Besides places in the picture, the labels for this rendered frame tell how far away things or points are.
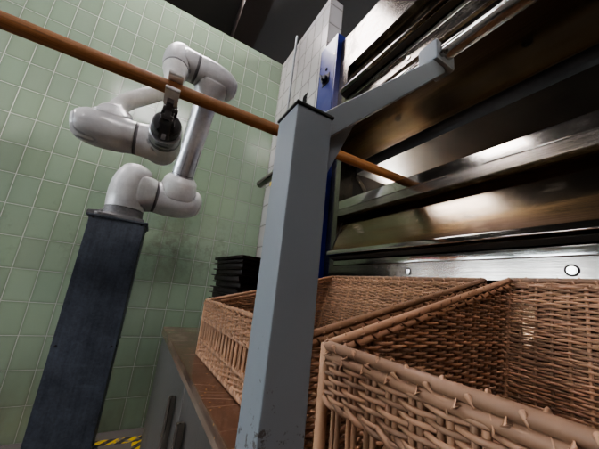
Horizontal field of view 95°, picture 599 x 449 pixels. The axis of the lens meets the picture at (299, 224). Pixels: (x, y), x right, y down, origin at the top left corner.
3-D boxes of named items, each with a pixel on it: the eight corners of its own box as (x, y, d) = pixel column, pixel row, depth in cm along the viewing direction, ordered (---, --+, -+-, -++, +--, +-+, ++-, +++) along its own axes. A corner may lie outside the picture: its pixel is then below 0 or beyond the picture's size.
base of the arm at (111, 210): (89, 219, 125) (93, 208, 127) (143, 229, 135) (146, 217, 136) (80, 211, 109) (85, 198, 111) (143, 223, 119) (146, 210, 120)
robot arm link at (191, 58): (166, 47, 108) (201, 66, 116) (170, 27, 118) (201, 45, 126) (157, 75, 116) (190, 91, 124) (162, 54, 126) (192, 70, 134)
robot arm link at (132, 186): (102, 208, 126) (114, 165, 131) (146, 217, 137) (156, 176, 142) (103, 201, 113) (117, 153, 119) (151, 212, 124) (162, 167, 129)
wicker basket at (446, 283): (327, 350, 102) (332, 275, 108) (501, 418, 55) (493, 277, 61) (192, 354, 78) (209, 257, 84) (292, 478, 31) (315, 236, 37)
